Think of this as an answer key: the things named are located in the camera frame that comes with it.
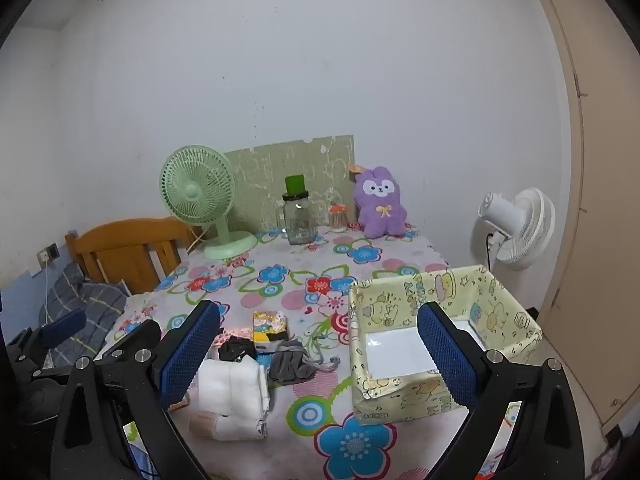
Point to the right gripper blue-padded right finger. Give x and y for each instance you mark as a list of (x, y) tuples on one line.
[(463, 365)]

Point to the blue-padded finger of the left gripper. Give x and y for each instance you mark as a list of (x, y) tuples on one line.
[(53, 334), (136, 346)]

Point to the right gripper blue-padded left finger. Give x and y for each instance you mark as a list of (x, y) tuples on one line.
[(180, 353)]

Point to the black plastic bag bundle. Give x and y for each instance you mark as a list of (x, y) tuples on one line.
[(236, 348)]

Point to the white towel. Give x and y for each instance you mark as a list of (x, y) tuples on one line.
[(237, 392)]

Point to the beige bandage roll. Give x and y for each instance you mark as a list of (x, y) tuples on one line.
[(203, 425)]

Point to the grey drawstring pouch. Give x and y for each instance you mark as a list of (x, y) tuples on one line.
[(291, 364)]

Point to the grey plaid pillow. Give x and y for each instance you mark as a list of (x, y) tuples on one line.
[(102, 304)]

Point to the yellow cartoon storage box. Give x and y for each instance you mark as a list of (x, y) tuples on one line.
[(417, 341)]

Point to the wooden headboard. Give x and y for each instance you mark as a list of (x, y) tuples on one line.
[(137, 252)]

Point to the floral tablecloth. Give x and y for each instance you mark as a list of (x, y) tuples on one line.
[(312, 430)]

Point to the beige door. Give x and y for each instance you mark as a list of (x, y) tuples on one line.
[(591, 311)]

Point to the white standing fan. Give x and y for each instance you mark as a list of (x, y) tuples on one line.
[(520, 229)]

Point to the green desk fan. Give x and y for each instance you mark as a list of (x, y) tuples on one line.
[(197, 185)]

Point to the glass jar green lid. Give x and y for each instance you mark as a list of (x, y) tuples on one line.
[(295, 212)]

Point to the toothpick jar orange lid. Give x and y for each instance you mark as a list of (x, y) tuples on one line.
[(338, 217)]

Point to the purple plush bunny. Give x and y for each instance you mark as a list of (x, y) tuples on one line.
[(377, 196)]

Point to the green patterned cardboard panel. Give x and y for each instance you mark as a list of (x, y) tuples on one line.
[(260, 175)]

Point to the wall power outlet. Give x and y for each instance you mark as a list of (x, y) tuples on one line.
[(48, 254)]

